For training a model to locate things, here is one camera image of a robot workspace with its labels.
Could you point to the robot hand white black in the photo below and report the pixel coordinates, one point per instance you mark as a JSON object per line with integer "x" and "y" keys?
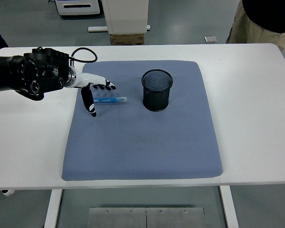
{"x": 85, "y": 79}

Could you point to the blue marker pen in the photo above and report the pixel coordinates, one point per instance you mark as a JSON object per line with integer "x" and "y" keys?
{"x": 114, "y": 100}

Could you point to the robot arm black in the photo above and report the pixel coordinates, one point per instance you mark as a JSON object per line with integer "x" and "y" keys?
{"x": 26, "y": 73}

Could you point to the black mesh pen holder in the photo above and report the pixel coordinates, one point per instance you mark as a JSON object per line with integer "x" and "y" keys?
{"x": 155, "y": 99}

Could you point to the white base bar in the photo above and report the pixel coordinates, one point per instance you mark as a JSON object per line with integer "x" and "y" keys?
{"x": 95, "y": 29}

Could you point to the brown cardboard box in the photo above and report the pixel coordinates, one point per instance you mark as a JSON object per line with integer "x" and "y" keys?
{"x": 127, "y": 39}

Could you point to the white appliance with dark slot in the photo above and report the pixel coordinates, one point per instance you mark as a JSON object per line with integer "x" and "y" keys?
{"x": 78, "y": 10}

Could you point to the blue-grey textured mat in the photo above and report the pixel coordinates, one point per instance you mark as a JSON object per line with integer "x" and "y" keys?
{"x": 133, "y": 142}

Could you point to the grey square floor plate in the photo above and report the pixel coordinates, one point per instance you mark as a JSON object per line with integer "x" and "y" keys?
{"x": 210, "y": 39}

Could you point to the white table leg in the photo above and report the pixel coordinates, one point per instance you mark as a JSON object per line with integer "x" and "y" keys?
{"x": 229, "y": 209}
{"x": 52, "y": 209}

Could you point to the small white black object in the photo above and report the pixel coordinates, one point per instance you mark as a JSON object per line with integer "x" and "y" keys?
{"x": 7, "y": 193}

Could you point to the grey metal plate with screws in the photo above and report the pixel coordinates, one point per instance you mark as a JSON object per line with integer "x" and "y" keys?
{"x": 118, "y": 218}

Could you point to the person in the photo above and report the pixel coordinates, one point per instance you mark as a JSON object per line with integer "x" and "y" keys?
{"x": 263, "y": 16}

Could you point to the white pedestal column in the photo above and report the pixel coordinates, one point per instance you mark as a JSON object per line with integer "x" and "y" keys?
{"x": 127, "y": 16}

